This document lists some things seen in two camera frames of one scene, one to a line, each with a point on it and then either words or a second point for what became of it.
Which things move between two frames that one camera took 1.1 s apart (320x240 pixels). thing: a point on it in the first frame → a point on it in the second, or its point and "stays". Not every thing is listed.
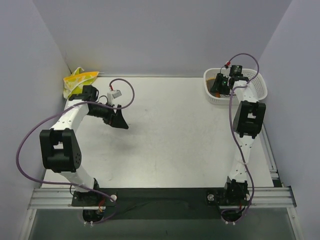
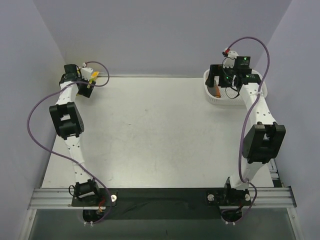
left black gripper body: (113, 118) → (85, 89)
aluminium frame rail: (61, 199) stays
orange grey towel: (210, 81) stays
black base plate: (160, 204) stays
